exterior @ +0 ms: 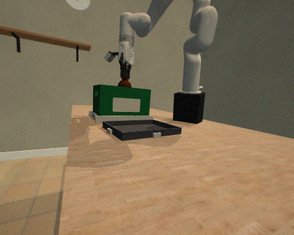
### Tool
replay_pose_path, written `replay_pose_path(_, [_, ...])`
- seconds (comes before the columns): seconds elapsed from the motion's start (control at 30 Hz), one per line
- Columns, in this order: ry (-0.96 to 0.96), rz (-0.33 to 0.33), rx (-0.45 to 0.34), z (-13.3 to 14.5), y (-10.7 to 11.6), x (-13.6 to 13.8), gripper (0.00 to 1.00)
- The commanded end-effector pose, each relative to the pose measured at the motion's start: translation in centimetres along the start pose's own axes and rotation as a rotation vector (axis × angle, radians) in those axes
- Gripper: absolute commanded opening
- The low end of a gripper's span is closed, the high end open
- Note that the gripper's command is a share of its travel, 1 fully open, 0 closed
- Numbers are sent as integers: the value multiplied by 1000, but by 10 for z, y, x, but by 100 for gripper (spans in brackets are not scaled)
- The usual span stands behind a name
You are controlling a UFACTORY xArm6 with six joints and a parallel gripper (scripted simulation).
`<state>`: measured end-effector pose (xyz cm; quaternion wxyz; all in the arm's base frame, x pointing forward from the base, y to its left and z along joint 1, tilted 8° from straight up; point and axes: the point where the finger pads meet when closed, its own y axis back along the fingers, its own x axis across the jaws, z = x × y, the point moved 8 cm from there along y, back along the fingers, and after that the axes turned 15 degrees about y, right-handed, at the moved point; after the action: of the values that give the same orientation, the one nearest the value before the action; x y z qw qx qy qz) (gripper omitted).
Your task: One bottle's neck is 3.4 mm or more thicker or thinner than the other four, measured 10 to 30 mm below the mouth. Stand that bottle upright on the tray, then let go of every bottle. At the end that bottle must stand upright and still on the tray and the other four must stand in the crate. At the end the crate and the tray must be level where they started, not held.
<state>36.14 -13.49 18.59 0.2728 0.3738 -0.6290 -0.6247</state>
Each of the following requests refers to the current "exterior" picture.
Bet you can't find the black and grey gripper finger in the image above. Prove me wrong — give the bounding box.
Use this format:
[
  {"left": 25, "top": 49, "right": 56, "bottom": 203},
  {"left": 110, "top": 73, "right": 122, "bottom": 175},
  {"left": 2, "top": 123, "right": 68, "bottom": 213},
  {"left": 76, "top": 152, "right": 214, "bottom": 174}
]
[
  {"left": 119, "top": 53, "right": 126, "bottom": 78},
  {"left": 126, "top": 65, "right": 131, "bottom": 78}
]

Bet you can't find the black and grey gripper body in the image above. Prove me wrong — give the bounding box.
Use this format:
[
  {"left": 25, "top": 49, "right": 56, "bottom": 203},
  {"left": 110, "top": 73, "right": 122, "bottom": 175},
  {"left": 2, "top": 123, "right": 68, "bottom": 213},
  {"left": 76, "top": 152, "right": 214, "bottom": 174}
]
[{"left": 118, "top": 41, "right": 134, "bottom": 66}]

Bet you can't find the dark green crate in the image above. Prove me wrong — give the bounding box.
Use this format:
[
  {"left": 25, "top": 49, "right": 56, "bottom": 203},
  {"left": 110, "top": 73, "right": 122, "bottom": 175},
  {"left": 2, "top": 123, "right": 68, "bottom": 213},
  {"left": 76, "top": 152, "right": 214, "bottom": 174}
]
[{"left": 92, "top": 84, "right": 149, "bottom": 116}]

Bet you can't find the brown glass bottle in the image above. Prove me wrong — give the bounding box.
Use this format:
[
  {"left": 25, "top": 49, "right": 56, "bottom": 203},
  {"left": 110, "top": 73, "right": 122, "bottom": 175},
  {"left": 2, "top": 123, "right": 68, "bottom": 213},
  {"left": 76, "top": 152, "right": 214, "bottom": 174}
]
[{"left": 117, "top": 74, "right": 131, "bottom": 88}]

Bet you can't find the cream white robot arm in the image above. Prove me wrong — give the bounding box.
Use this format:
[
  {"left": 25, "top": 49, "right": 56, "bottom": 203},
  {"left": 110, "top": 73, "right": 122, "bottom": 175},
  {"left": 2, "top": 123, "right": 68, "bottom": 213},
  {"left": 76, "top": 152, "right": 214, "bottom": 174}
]
[{"left": 119, "top": 0, "right": 218, "bottom": 94}]

